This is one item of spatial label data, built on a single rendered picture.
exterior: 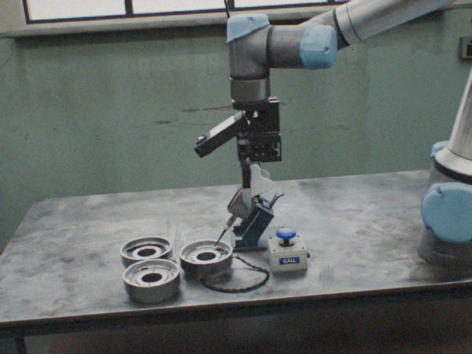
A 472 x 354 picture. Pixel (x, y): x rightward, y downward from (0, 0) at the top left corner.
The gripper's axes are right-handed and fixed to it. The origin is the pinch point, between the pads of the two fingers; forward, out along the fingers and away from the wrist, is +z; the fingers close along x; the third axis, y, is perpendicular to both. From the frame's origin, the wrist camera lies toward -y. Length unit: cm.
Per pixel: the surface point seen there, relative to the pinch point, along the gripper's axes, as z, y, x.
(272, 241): 8.7, 5.1, -1.7
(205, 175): 51, -10, 158
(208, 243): 9.9, -7.9, 1.8
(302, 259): 10.8, 10.2, -6.5
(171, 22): -20, -19, 149
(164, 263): 9.9, -16.6, -5.7
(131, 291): 10.5, -22.0, -14.2
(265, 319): 38.3, 4.1, 15.7
